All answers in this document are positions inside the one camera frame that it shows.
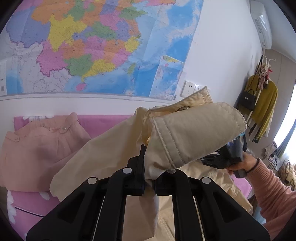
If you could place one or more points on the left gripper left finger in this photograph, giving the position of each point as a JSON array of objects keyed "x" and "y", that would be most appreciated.
[{"x": 93, "y": 211}]

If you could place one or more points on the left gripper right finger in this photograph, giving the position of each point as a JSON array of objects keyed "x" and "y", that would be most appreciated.
[{"x": 204, "y": 211}]

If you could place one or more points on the cream yellow coat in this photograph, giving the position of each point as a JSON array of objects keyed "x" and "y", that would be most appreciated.
[{"x": 176, "y": 136}]

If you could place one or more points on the pink sleeved right forearm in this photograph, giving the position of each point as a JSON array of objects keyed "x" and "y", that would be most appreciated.
[{"x": 277, "y": 201}]

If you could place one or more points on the person right hand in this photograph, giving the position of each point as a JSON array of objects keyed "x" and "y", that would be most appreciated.
[{"x": 248, "y": 163}]

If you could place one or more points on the black handbag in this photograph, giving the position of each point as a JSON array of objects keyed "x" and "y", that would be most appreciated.
[{"x": 247, "y": 99}]

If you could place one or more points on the wicker basket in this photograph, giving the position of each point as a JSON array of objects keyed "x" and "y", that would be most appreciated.
[{"x": 286, "y": 174}]

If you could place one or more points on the mustard yellow hanging sweater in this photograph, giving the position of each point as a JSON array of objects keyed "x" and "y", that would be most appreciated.
[{"x": 263, "y": 111}]

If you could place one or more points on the pink folded garment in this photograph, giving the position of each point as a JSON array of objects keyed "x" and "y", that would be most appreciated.
[{"x": 32, "y": 155}]

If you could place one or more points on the plush toy on rack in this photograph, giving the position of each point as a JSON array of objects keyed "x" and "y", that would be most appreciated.
[{"x": 263, "y": 79}]

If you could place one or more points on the white coat rack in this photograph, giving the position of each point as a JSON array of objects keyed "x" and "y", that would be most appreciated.
[{"x": 259, "y": 92}]

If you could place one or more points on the white air conditioner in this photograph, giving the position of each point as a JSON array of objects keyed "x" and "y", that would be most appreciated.
[{"x": 260, "y": 18}]

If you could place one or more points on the middle white wall socket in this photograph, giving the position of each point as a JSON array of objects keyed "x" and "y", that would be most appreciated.
[{"x": 198, "y": 87}]

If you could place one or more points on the white wall socket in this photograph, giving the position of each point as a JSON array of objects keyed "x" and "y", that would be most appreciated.
[
  {"x": 188, "y": 89},
  {"x": 198, "y": 87}
]

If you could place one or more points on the left white wall socket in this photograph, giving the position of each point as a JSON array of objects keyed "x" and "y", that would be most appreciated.
[{"x": 188, "y": 89}]

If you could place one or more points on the colourful wall map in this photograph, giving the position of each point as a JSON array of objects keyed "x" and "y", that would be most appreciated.
[{"x": 135, "y": 48}]

